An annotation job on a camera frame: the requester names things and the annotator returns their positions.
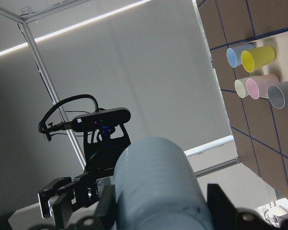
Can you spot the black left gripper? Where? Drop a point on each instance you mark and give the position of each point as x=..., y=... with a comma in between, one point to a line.
x=103, y=144

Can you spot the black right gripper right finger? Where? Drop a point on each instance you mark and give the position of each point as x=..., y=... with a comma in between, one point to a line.
x=222, y=214

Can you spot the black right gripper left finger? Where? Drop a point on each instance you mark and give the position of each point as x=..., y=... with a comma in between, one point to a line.
x=103, y=217

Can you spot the light blue plastic cup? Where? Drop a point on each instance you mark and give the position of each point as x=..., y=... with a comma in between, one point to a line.
x=156, y=189

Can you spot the pale green plastic cup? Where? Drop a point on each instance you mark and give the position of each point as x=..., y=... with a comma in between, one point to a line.
x=241, y=87

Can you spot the pink plastic cup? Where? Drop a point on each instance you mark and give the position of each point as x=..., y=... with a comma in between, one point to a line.
x=257, y=86

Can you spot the grey plastic cup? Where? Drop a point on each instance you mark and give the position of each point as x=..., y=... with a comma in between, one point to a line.
x=282, y=95

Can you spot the yellow plastic cup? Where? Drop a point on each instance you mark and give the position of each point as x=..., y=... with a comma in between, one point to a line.
x=256, y=58

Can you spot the beige plastic tray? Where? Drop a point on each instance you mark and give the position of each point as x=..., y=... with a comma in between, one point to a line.
x=279, y=66

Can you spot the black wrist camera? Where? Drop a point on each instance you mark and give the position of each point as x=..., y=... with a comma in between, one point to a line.
x=99, y=119

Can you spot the aluminium frame post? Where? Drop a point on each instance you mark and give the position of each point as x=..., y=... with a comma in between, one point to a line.
x=31, y=43

